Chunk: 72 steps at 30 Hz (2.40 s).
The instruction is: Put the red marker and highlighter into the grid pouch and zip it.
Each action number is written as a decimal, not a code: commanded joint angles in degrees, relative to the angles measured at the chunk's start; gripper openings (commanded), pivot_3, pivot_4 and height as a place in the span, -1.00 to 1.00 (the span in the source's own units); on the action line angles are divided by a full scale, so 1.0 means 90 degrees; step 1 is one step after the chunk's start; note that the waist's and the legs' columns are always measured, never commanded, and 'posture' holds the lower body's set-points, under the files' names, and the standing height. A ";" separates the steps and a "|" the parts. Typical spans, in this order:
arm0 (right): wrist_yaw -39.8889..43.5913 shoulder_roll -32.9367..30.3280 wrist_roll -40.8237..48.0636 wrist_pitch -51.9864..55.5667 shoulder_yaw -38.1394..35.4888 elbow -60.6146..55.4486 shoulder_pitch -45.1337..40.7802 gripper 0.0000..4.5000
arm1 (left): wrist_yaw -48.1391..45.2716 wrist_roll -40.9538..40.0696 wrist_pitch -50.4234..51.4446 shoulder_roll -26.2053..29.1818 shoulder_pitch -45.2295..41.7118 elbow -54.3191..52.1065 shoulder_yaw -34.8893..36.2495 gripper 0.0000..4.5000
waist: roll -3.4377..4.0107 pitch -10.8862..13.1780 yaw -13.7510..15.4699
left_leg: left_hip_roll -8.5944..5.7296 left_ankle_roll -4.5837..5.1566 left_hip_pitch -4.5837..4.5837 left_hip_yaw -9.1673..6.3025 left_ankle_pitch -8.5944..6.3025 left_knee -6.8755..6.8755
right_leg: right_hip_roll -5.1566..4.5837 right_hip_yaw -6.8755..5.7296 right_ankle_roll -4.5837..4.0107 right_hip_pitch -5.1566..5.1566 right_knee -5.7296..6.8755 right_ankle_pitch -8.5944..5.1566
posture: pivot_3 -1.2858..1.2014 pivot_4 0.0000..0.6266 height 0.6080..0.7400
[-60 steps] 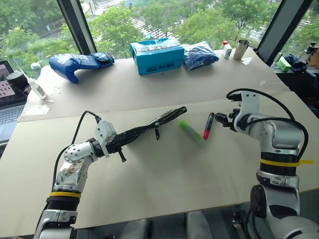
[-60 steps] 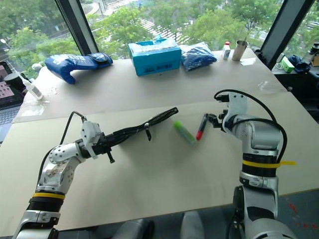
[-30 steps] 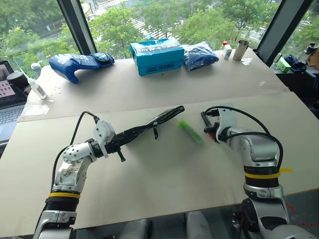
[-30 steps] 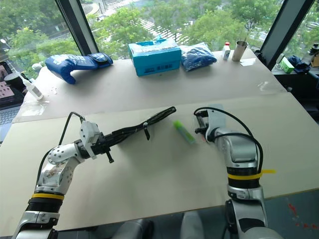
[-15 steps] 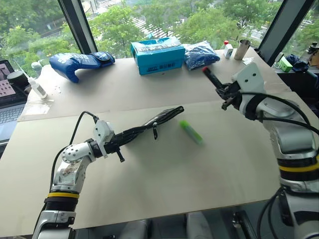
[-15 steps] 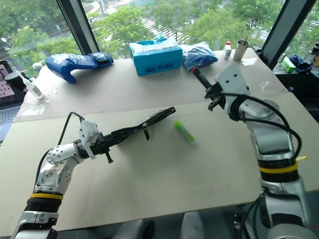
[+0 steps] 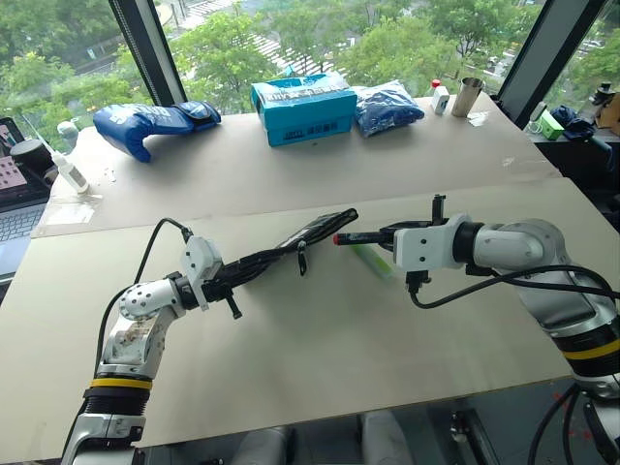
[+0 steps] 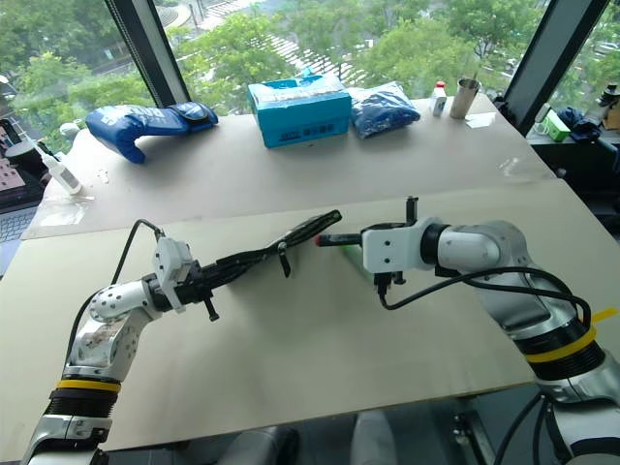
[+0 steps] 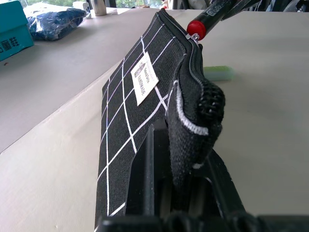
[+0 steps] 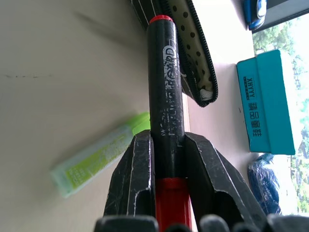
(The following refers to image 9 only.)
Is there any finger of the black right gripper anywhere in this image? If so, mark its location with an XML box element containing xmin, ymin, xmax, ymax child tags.
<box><xmin>218</xmin><ymin>0</ymin><xmax>261</xmax><ymax>22</ymax></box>

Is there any green highlighter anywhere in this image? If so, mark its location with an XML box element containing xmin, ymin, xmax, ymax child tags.
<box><xmin>203</xmin><ymin>65</ymin><xmax>237</xmax><ymax>82</ymax></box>

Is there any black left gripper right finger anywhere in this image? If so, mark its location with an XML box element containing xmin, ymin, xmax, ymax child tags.
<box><xmin>188</xmin><ymin>81</ymin><xmax>247</xmax><ymax>218</ymax></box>

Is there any steel cup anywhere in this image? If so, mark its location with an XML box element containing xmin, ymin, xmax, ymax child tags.
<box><xmin>92</xmin><ymin>0</ymin><xmax>108</xmax><ymax>17</ymax></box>

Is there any black marker with red cap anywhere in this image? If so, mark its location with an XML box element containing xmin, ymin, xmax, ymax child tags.
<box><xmin>186</xmin><ymin>0</ymin><xmax>234</xmax><ymax>41</ymax></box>

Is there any small white box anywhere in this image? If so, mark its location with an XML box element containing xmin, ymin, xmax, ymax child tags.
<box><xmin>71</xmin><ymin>0</ymin><xmax>92</xmax><ymax>19</ymax></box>

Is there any blue plastic-wrapped bundle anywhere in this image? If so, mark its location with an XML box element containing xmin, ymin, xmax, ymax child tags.
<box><xmin>26</xmin><ymin>8</ymin><xmax>87</xmax><ymax>41</ymax></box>

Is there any teal cardboard box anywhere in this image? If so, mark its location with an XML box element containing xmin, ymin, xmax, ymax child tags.
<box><xmin>0</xmin><ymin>0</ymin><xmax>35</xmax><ymax>62</ymax></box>

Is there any black grid fabric zip pouch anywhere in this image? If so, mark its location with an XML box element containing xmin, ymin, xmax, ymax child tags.
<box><xmin>94</xmin><ymin>8</ymin><xmax>226</xmax><ymax>232</ymax></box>

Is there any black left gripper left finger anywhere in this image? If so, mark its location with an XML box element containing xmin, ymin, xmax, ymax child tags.
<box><xmin>125</xmin><ymin>120</ymin><xmax>175</xmax><ymax>217</ymax></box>

